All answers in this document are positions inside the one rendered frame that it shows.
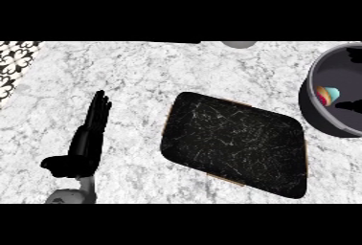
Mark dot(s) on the grey round object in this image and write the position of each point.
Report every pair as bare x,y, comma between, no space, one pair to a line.
239,44

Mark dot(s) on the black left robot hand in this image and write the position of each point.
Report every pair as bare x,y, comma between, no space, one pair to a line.
88,143

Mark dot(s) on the orange and teal cupcake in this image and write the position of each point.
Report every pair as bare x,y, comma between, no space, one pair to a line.
327,94

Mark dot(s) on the dark grey pot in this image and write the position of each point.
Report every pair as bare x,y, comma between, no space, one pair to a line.
339,124

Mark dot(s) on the black scratched tray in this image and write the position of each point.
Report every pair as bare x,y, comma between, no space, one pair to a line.
234,143

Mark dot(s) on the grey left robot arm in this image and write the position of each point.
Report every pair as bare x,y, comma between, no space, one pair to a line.
76,195

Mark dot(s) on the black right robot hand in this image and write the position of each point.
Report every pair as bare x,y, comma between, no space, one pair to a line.
353,106

